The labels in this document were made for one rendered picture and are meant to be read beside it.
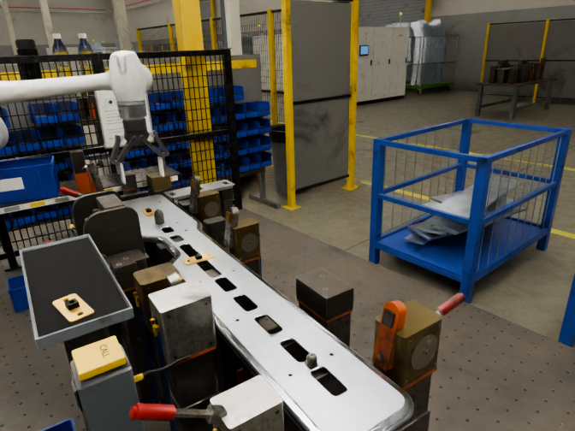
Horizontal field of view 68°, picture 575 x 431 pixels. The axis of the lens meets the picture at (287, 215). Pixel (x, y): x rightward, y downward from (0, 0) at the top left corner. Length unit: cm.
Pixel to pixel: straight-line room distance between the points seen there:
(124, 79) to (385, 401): 119
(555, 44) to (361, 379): 1248
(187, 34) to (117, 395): 183
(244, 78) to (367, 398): 370
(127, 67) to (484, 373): 138
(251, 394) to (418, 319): 35
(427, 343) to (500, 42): 1286
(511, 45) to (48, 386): 1295
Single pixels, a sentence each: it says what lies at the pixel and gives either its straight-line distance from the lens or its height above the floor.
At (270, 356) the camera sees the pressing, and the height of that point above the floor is 100.
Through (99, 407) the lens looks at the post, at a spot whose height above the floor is 110.
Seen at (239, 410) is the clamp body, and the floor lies 106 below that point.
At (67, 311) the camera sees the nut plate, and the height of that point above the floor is 116.
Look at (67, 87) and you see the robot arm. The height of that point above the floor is 144.
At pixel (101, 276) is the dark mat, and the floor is 116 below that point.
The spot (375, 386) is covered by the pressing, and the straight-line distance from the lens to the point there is 80.
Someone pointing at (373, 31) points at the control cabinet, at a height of 190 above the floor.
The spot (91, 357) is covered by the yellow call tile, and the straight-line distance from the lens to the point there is 67.
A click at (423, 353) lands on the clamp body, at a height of 100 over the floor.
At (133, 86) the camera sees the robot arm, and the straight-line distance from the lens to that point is 150.
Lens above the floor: 154
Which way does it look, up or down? 21 degrees down
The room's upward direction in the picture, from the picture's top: 2 degrees counter-clockwise
